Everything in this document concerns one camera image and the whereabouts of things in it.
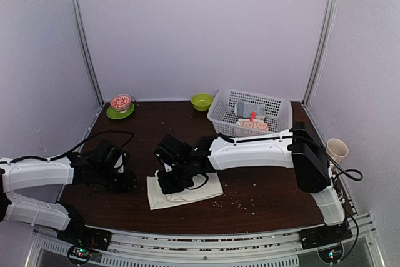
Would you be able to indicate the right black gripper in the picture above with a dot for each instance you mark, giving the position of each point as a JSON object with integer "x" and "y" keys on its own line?
{"x": 167, "y": 188}

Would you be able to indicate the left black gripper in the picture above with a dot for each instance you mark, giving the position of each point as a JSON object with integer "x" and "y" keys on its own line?
{"x": 127, "y": 184}

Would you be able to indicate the white towel blue print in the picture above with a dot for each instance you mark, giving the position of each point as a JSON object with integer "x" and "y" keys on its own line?
{"x": 202, "y": 191}

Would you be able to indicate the orange bunny pattern towel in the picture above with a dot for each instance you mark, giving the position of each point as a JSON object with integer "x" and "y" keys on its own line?
{"x": 255, "y": 124}

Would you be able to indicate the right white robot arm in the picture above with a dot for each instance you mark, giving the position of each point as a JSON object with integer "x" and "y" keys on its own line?
{"x": 292, "y": 148}

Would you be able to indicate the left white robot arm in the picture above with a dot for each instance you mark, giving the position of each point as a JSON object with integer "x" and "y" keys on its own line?
{"x": 29, "y": 184}

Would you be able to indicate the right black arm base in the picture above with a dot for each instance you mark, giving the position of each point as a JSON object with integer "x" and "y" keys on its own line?
{"x": 324, "y": 235}

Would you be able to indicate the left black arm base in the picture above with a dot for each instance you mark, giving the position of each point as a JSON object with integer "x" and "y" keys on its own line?
{"x": 80, "y": 235}

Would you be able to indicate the green plate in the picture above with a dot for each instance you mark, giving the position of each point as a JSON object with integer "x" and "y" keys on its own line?
{"x": 112, "y": 114}

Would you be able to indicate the small green bowl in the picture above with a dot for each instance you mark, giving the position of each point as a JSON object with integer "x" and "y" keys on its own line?
{"x": 202, "y": 101}

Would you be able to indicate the red patterned bowl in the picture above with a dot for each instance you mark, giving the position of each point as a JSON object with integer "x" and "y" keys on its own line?
{"x": 121, "y": 103}

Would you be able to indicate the white plastic perforated basket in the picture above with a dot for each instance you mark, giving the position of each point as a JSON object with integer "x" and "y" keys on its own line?
{"x": 278, "y": 116}

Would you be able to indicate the beige paper cup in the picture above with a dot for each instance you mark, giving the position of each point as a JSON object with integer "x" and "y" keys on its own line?
{"x": 337, "y": 149}

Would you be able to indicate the right aluminium frame post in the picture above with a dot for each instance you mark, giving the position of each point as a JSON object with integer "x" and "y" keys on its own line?
{"x": 317, "y": 65}

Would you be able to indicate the aluminium frame post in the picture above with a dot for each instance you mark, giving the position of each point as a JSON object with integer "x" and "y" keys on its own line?
{"x": 317, "y": 65}
{"x": 83, "y": 42}

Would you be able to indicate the front aluminium rail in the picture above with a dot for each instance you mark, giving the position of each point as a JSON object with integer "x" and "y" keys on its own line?
{"x": 274, "y": 248}

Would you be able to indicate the left aluminium frame post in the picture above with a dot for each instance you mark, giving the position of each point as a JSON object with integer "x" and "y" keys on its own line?
{"x": 83, "y": 42}

